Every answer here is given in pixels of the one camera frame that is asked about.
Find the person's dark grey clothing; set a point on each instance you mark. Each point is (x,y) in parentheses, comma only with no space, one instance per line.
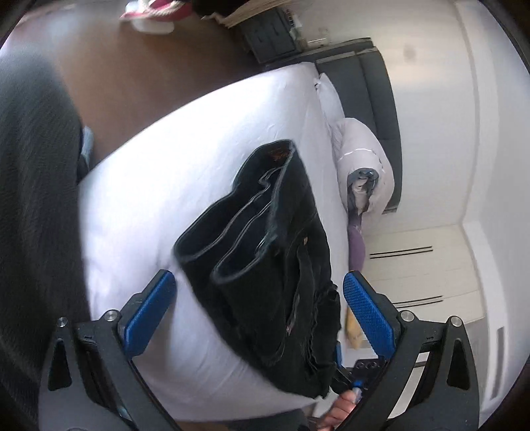
(33,207)

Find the white pillow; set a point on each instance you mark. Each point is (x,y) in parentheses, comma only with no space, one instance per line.
(331,103)

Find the dark grey padded headboard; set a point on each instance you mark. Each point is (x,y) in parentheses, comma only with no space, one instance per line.
(372,95)

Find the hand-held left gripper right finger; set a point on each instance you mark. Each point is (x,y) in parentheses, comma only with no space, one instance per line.
(368,315)

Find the bed with white sheet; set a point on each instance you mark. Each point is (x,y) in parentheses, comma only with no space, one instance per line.
(186,145)

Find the person's right hand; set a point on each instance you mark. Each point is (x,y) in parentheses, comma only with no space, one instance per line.
(341,410)

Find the black pants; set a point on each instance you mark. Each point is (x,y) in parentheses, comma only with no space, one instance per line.
(269,265)

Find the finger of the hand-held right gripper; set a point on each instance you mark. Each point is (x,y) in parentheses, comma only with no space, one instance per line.
(338,355)

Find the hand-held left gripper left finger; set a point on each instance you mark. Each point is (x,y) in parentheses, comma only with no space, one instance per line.
(151,315)

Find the white wardrobe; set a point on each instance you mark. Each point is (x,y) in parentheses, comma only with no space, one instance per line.
(414,282)

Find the dark grey nightstand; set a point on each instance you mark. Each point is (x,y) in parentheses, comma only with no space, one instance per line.
(269,37)

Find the white and grey duvet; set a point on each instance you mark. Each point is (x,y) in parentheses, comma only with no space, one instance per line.
(364,149)

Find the yellow pillow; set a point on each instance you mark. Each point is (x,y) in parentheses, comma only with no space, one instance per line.
(354,330)

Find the purple pillow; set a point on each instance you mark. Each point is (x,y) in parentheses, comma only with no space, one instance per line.
(356,244)

